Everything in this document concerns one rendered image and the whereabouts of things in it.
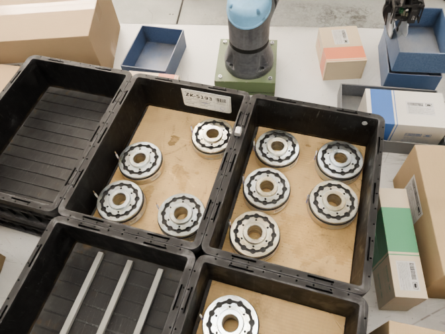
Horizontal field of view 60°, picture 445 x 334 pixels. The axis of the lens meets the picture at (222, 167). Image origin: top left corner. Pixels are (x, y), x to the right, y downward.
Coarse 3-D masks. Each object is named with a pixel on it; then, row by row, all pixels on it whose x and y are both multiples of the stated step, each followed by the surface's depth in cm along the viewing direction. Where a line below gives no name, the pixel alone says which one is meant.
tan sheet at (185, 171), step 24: (144, 120) 100; (168, 120) 99; (192, 120) 99; (168, 144) 95; (192, 144) 95; (168, 168) 91; (192, 168) 91; (216, 168) 91; (144, 192) 88; (168, 192) 88; (192, 192) 88; (96, 216) 86; (144, 216) 85
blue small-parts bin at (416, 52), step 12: (420, 12) 115; (432, 12) 115; (396, 24) 119; (420, 24) 118; (432, 24) 118; (444, 24) 111; (396, 36) 108; (408, 36) 117; (420, 36) 117; (432, 36) 117; (444, 36) 110; (396, 48) 107; (408, 48) 114; (420, 48) 114; (432, 48) 114; (444, 48) 110; (396, 60) 107; (408, 60) 107; (420, 60) 106; (432, 60) 106; (444, 60) 105; (432, 72) 109; (444, 72) 109
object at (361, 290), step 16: (256, 96) 89; (272, 96) 88; (336, 112) 85; (352, 112) 85; (384, 128) 82; (240, 144) 82; (224, 176) 78; (224, 192) 76; (208, 224) 72; (368, 224) 70; (208, 240) 71; (368, 240) 69; (224, 256) 69; (240, 256) 68; (368, 256) 69; (288, 272) 66; (304, 272) 66; (368, 272) 66; (336, 288) 65; (352, 288) 64; (368, 288) 64
